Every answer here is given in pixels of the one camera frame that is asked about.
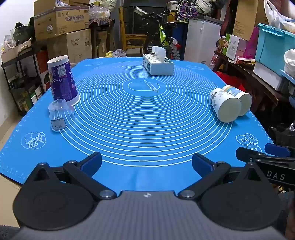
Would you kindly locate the teal plastic storage bin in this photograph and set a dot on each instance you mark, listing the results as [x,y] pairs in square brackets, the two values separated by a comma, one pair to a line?
[274,48]

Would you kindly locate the white floral paper cup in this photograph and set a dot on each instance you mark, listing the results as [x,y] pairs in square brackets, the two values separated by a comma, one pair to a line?
[224,106]

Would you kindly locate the large printed cardboard box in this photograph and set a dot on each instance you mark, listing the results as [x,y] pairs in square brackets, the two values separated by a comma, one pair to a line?
[62,20]

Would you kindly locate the white patterned tissue box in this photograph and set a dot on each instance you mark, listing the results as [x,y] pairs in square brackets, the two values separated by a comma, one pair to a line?
[159,65]

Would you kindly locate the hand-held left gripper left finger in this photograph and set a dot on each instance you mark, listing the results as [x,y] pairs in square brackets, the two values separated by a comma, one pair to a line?
[91,162]

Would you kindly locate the white flat box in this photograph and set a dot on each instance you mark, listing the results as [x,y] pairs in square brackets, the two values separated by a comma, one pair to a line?
[267,75]

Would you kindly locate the black bag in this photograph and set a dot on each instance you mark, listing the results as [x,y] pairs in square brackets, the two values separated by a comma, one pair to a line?
[23,32]

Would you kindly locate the green and white carton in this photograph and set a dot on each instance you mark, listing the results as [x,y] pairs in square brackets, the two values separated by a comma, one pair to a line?
[234,46]

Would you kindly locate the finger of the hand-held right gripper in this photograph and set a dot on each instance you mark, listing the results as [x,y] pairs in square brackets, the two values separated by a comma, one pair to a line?
[277,149]
[253,157]

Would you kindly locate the white chest freezer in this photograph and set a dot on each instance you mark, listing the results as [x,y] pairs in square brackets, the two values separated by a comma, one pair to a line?
[202,41]

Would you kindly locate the bicycle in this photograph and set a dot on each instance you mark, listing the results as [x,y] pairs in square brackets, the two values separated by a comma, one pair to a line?
[164,34]

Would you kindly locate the bag of clear plastic bottles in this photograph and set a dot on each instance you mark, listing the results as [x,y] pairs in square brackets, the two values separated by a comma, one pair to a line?
[99,11]

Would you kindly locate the purple paper cup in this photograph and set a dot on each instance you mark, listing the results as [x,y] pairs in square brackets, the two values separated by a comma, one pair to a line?
[62,80]

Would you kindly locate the white paper cup teal band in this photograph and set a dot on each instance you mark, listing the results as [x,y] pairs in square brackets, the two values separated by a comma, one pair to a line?
[244,101]

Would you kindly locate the pink gift bag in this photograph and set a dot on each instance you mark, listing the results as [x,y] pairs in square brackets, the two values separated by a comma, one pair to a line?
[252,45]

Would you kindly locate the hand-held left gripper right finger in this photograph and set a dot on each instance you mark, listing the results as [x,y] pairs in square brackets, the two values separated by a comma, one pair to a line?
[202,164]

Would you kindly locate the tall cardboard box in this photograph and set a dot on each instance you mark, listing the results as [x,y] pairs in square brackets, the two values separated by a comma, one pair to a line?
[247,18]

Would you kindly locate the white plastic bag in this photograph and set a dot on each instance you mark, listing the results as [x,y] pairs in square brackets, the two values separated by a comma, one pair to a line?
[276,16]

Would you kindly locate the clear plastic cup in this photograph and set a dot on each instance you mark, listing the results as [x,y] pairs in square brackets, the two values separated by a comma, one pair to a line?
[60,115]

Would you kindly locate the crumpled clear plastic bag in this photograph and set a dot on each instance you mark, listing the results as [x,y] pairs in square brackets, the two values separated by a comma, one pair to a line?
[119,53]

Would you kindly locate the wooden chair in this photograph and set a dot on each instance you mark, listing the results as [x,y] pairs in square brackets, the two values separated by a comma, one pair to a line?
[133,39]

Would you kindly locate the dark wooden side table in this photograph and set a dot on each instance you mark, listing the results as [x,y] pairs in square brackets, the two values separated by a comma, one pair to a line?
[253,78]

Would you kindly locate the black metal shelf rack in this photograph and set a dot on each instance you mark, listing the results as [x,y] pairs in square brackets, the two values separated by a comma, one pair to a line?
[20,78]

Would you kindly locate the plain brown cardboard box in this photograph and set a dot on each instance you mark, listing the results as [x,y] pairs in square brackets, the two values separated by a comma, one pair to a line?
[73,47]

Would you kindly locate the open cardboard box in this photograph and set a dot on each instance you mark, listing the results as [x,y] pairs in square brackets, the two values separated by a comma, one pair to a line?
[15,52]

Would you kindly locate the blue silicone baking mat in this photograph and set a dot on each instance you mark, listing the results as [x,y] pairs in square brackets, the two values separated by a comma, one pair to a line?
[147,138]

